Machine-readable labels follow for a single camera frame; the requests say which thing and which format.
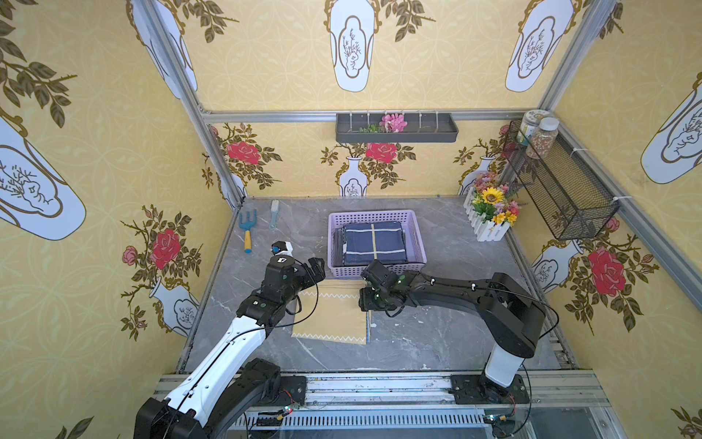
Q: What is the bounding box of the tan zigzag pillowcase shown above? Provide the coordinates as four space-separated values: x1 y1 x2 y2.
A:
292 279 369 345

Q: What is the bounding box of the navy blue striped pillowcase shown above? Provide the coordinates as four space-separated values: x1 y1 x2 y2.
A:
341 221 408 266

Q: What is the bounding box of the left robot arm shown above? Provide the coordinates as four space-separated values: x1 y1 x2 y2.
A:
133 252 325 438

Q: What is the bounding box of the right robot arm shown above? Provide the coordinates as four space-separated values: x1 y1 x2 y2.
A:
359 260 547 389

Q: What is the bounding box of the blue yellow garden fork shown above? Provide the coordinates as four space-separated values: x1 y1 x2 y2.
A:
239 210 258 254

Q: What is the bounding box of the light blue brush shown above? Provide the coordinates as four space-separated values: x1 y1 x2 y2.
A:
270 199 280 230

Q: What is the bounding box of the white picket flower planter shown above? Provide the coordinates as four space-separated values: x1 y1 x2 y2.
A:
464 172 520 243

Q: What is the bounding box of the pink artificial flower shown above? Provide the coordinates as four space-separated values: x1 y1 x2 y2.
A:
380 113 408 133

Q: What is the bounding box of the glass jar with beans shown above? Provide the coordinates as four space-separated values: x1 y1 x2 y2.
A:
526 117 559 159

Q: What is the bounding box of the glass jar white lid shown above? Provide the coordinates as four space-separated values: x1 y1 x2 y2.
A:
517 109 551 146

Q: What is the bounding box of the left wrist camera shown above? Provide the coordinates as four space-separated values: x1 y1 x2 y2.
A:
272 241 293 257

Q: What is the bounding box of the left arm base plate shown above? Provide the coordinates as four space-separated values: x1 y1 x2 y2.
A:
260 375 307 407

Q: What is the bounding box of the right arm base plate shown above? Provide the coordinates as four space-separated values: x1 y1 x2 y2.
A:
449 373 531 405

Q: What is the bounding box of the grey wall shelf tray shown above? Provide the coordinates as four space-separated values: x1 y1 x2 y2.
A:
336 112 459 144

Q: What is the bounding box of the black wire mesh basket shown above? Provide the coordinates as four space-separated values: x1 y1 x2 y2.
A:
503 120 620 241

